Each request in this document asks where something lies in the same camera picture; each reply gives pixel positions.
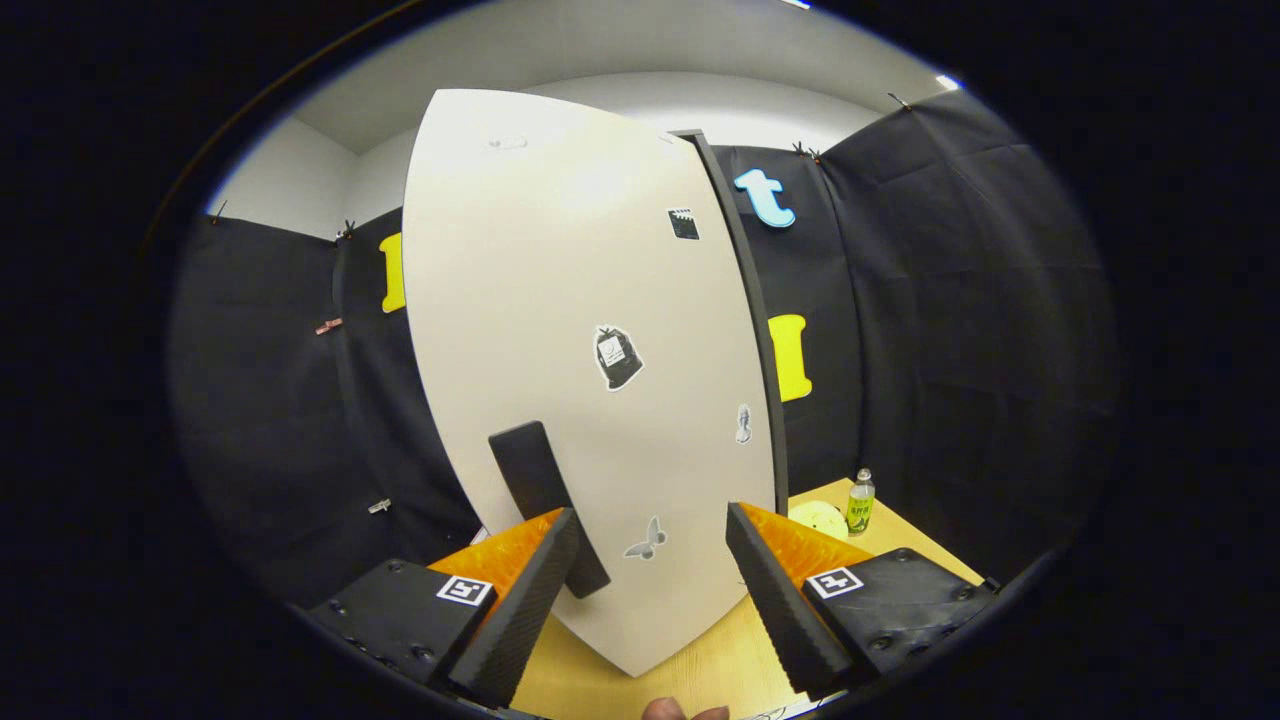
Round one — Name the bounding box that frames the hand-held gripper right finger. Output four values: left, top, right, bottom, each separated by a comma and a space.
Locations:
725, 502, 1001, 701

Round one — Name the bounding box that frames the green drink bottle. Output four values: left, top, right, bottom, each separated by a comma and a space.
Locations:
846, 468, 877, 537

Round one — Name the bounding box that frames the black door handle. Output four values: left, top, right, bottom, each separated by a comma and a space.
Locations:
488, 420, 612, 600

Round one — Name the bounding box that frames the grey shoe cabinet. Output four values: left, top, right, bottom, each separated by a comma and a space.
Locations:
672, 128, 791, 517

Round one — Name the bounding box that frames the yellow plush toy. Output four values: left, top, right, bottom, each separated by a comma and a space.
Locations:
788, 500, 849, 543

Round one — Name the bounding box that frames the beige shoe cabinet door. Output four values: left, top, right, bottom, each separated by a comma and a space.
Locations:
402, 88, 779, 679

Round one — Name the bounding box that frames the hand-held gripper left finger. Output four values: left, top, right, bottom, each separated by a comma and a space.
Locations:
310, 507, 583, 709

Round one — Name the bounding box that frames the black backdrop cloth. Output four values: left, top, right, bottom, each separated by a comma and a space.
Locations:
168, 88, 1119, 611

